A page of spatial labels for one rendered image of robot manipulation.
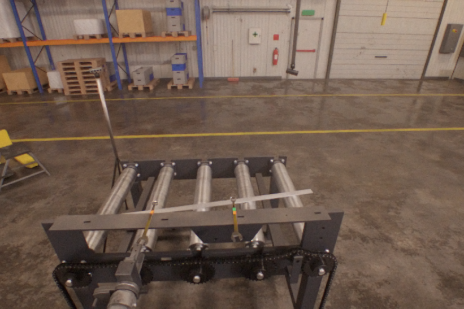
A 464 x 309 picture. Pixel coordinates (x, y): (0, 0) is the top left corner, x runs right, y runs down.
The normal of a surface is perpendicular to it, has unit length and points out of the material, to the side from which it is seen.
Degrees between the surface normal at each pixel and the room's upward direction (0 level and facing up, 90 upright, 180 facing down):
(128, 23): 90
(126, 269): 0
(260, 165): 90
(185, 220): 0
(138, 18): 90
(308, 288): 90
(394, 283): 0
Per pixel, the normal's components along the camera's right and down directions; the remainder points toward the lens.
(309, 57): 0.06, 0.47
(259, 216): 0.00, -0.88
